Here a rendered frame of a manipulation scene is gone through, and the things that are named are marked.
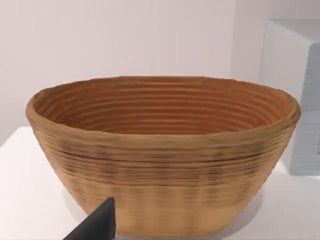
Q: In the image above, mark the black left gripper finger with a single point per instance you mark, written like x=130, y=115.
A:
x=101, y=222

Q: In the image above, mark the brown woven basket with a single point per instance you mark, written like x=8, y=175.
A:
x=162, y=155

